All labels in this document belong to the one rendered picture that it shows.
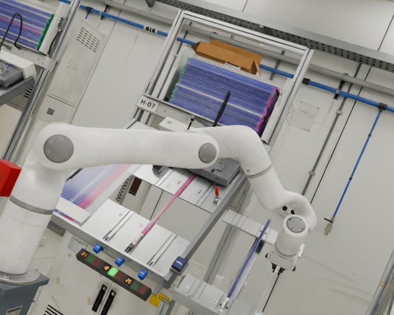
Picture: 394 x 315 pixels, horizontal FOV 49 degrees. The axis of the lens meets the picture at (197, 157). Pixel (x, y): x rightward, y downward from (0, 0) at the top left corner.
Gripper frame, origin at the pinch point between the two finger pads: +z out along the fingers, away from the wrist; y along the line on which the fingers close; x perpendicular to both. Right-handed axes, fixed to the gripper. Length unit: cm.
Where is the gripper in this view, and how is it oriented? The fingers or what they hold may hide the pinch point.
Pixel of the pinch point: (277, 268)
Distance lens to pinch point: 169.2
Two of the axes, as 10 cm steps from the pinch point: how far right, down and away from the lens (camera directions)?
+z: -0.4, 6.4, 7.7
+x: -4.7, 6.6, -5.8
